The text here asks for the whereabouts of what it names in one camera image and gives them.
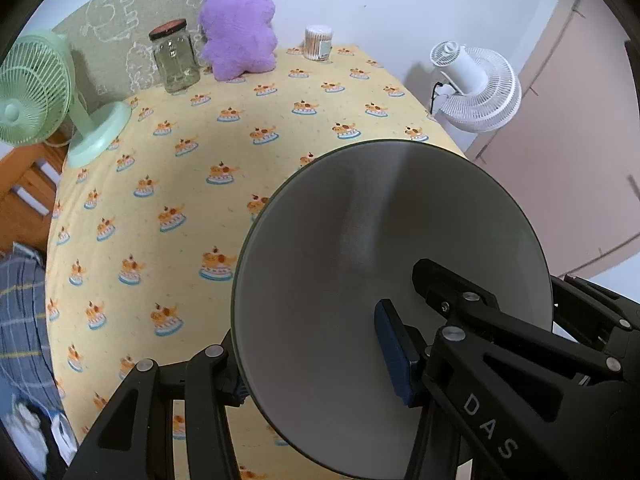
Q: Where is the green printed mat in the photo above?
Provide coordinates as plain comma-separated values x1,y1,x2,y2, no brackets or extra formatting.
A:
52,0,271,98

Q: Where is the glass jar with brown lid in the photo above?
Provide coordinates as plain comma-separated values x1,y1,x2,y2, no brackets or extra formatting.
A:
148,19,202,95

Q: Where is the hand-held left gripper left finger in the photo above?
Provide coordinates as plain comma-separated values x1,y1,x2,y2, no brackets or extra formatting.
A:
62,327,248,480

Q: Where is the wooden headboard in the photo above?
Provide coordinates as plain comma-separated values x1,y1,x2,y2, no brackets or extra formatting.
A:
0,142,68,256

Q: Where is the black fan cable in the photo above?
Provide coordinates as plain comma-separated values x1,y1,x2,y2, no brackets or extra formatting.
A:
429,80,453,113

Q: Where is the white standing fan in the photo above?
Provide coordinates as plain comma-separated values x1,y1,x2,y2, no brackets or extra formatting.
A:
430,41,522,133

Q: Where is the grey plaid pillow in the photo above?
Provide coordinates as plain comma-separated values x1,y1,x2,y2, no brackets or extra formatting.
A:
0,242,66,411

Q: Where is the green desk fan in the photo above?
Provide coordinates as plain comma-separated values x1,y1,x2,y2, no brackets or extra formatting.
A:
0,29,132,170

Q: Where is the yellow printed tablecloth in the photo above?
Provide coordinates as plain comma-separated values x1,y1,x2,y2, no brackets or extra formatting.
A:
45,42,468,480

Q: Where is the floral ceramic bowl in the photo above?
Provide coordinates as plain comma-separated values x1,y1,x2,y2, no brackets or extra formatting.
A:
231,140,555,480

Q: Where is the purple plush toy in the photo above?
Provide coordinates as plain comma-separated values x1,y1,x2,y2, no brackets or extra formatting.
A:
197,0,278,82

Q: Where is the cotton swab container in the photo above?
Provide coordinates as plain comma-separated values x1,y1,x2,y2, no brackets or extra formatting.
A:
304,24,334,61

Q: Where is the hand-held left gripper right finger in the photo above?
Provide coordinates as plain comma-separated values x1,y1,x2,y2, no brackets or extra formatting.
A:
374,299,472,480

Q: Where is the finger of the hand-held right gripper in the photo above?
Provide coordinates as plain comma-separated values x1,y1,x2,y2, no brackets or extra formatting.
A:
550,274,640,343
411,259,626,376

